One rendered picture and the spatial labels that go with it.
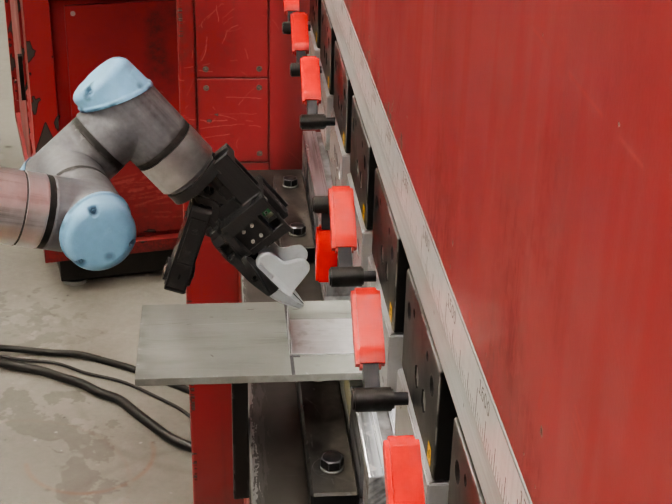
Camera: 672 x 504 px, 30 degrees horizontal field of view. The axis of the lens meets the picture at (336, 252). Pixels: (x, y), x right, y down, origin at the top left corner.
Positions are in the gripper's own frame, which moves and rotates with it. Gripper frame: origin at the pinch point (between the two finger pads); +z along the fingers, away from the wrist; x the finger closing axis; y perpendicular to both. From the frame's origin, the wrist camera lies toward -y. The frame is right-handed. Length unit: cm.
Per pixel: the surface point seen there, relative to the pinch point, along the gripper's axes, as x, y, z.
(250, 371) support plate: -7.5, -7.0, 0.5
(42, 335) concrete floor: 181, -112, 43
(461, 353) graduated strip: -70, 26, -22
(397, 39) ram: -39, 32, -29
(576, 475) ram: -92, 31, -28
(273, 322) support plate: 4.0, -4.6, 2.6
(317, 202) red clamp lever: -15.7, 14.1, -14.0
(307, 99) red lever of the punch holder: 7.3, 16.5, -16.0
